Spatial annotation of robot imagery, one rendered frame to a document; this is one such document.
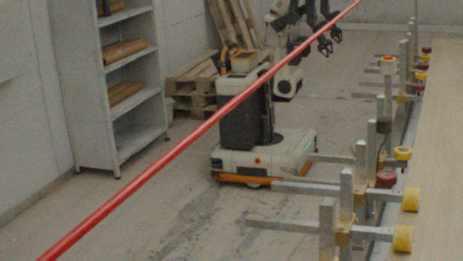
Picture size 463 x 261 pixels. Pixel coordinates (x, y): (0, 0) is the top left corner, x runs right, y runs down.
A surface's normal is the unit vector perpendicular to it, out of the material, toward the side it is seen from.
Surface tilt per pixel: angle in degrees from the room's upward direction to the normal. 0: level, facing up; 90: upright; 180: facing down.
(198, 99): 90
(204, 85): 90
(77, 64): 90
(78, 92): 90
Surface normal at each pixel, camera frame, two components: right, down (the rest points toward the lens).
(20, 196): 0.93, 0.06
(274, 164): -0.37, 0.35
